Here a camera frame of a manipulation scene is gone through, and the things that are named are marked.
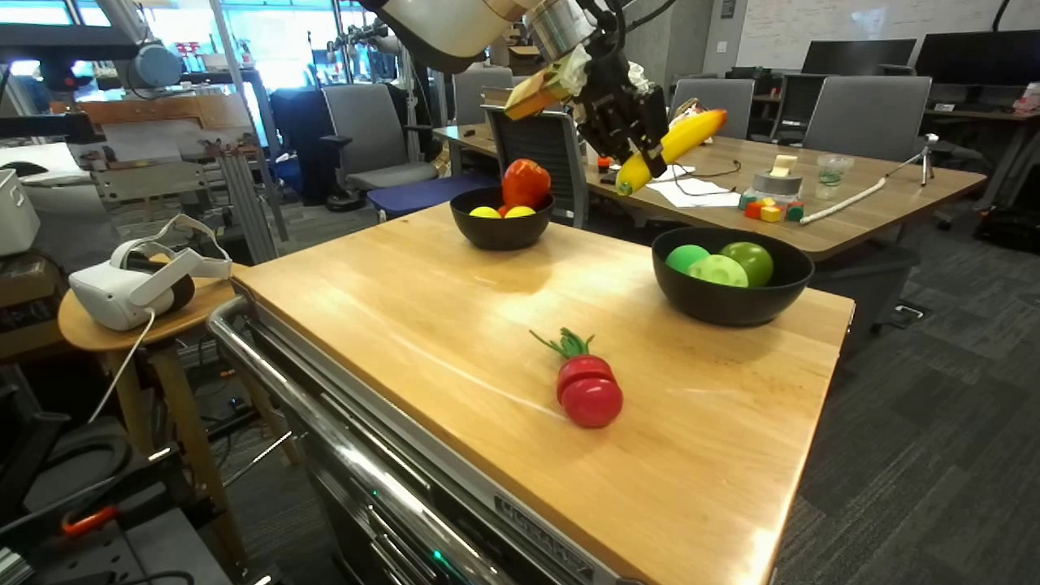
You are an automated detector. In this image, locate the clear plastic container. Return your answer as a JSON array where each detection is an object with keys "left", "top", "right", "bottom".
[{"left": 758, "top": 154, "right": 807, "bottom": 206}]

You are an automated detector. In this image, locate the grey office chair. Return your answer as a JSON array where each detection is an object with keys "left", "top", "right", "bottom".
[
  {"left": 670, "top": 75, "right": 758, "bottom": 143},
  {"left": 803, "top": 73, "right": 937, "bottom": 167},
  {"left": 452, "top": 61, "right": 515, "bottom": 128}
]

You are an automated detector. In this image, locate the yellow banana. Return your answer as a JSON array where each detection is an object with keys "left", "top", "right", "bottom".
[{"left": 614, "top": 107, "right": 732, "bottom": 199}]

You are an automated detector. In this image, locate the red orange apple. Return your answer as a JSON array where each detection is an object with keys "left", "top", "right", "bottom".
[{"left": 497, "top": 155, "right": 555, "bottom": 210}]

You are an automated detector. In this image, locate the red radish with leaves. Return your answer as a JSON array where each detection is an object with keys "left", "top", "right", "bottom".
[{"left": 525, "top": 324, "right": 628, "bottom": 431}]

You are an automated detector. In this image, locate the light green cabbage half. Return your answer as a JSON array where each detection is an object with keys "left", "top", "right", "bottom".
[{"left": 686, "top": 251, "right": 752, "bottom": 293}]

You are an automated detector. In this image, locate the orange clamp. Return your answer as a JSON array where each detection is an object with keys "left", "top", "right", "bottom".
[{"left": 57, "top": 502, "right": 122, "bottom": 542}]

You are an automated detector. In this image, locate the round wooden stool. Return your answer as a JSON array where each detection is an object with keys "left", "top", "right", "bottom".
[{"left": 56, "top": 273, "right": 254, "bottom": 577}]

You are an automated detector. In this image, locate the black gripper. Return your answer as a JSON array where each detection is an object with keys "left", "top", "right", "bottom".
[{"left": 578, "top": 43, "right": 674, "bottom": 172}]

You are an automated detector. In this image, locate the white paper sheet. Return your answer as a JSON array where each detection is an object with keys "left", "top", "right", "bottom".
[{"left": 647, "top": 167, "right": 745, "bottom": 210}]

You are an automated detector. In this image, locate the white stick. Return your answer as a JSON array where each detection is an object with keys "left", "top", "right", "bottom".
[{"left": 795, "top": 172, "right": 923, "bottom": 228}]

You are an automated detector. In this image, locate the cart cabinet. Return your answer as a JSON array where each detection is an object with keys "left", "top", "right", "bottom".
[{"left": 219, "top": 312, "right": 630, "bottom": 585}]

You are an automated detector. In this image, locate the black bowl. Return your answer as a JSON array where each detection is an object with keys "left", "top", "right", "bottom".
[
  {"left": 647, "top": 224, "right": 817, "bottom": 330},
  {"left": 449, "top": 182, "right": 559, "bottom": 254}
]

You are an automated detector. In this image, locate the chrome cart handle rail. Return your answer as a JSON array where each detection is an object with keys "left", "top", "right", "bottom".
[{"left": 205, "top": 297, "right": 512, "bottom": 585}]

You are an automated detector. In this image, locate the white headset cable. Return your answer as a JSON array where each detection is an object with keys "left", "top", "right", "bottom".
[{"left": 83, "top": 307, "right": 158, "bottom": 425}]

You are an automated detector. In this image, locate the aluminium frame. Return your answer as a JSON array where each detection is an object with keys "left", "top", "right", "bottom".
[{"left": 92, "top": 140, "right": 289, "bottom": 262}]

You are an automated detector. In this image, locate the clear plastic cup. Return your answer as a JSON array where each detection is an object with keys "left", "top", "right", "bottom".
[{"left": 814, "top": 154, "right": 856, "bottom": 191}]

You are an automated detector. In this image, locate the white box device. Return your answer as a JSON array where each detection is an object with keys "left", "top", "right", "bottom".
[{"left": 0, "top": 167, "right": 45, "bottom": 261}]

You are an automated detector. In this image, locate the dark mesh office chair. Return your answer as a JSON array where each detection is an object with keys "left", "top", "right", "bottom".
[{"left": 481, "top": 102, "right": 595, "bottom": 230}]

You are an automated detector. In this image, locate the wooden desk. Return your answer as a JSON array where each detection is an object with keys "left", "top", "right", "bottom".
[{"left": 432, "top": 113, "right": 992, "bottom": 271}]

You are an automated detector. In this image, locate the black monitor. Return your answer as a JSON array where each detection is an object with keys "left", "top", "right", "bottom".
[
  {"left": 800, "top": 37, "right": 920, "bottom": 77},
  {"left": 912, "top": 30, "right": 1040, "bottom": 90}
]

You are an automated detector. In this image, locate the white VR headset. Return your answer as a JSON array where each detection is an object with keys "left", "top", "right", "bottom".
[{"left": 66, "top": 210, "right": 236, "bottom": 334}]

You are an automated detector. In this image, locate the green ball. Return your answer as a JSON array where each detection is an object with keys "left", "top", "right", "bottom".
[{"left": 663, "top": 239, "right": 711, "bottom": 275}]

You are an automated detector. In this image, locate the green apple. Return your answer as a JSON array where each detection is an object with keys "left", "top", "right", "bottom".
[{"left": 719, "top": 238, "right": 781, "bottom": 289}]

